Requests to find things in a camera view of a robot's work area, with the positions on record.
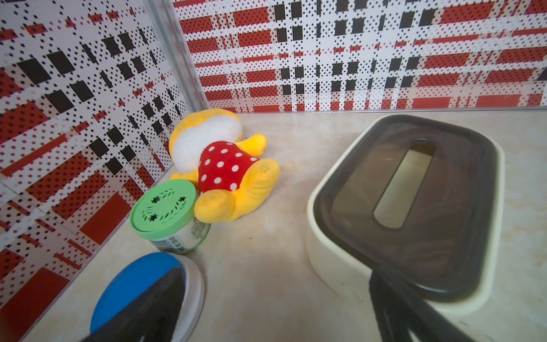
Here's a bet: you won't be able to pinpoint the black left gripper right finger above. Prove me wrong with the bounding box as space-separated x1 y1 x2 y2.
369 269 472 341

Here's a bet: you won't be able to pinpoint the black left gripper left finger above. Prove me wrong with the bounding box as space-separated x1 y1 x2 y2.
84 268 185 341

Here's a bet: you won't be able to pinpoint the cream tissue box dark lid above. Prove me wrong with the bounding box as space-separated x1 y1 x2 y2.
306 115 505 316

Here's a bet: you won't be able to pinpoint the blue lid white jar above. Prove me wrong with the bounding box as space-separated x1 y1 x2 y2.
88 252 205 341

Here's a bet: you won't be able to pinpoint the green lid air freshener jar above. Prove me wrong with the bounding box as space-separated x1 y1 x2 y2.
130 180 210 255

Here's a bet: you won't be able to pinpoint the yellow plush toy red dots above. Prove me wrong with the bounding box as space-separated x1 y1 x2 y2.
169 108 281 224

